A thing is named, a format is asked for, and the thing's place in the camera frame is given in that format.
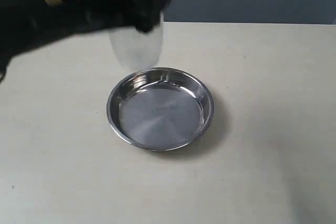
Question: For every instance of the clear plastic bottle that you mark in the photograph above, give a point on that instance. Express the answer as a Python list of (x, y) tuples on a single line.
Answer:
[(135, 50)]

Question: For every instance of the round stainless steel plate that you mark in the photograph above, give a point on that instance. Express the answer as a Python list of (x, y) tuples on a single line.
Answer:
[(160, 109)]

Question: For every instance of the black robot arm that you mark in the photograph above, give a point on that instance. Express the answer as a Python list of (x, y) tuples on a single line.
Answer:
[(27, 25)]

